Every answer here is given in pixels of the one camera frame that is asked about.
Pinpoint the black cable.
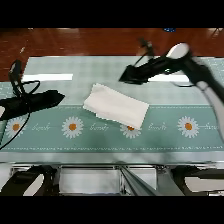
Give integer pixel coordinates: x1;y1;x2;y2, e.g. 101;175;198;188
0;108;33;151

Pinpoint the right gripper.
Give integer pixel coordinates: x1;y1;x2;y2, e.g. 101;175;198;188
118;64;152;86

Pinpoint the silver frame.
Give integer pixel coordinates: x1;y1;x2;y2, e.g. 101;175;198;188
0;161;224;197

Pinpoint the white garment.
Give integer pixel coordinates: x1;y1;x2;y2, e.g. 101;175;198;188
82;82;150;131

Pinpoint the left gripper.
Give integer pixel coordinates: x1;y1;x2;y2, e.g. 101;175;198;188
34;88;66;110

